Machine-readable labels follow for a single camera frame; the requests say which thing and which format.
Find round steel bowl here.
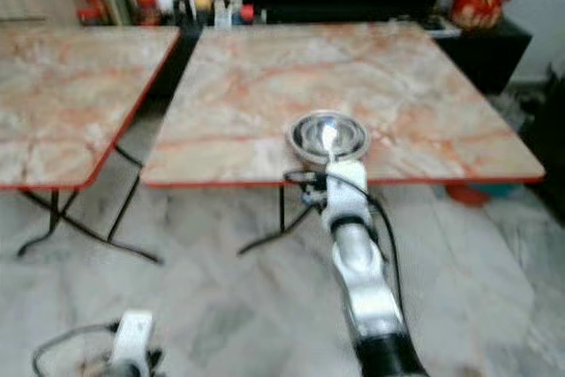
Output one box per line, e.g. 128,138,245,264
285,109,371,169

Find black folding table legs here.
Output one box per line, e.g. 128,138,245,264
237,183,328,257
17,143,165,265

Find marble top folding table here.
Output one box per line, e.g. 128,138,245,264
140,21,546,189
0,25,183,191

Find orange plastic basin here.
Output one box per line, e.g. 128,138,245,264
445,182,524,208

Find small white bottle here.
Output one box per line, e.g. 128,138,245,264
213,0,232,28

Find yellow lid jar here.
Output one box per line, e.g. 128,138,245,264
194,0,214,23

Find flat white box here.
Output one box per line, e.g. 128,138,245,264
422,12,465,40

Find dark bulky object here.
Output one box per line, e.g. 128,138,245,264
514,84,565,177

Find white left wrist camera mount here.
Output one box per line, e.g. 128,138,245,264
114,310,156,373

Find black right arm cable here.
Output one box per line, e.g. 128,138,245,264
364,190,409,318

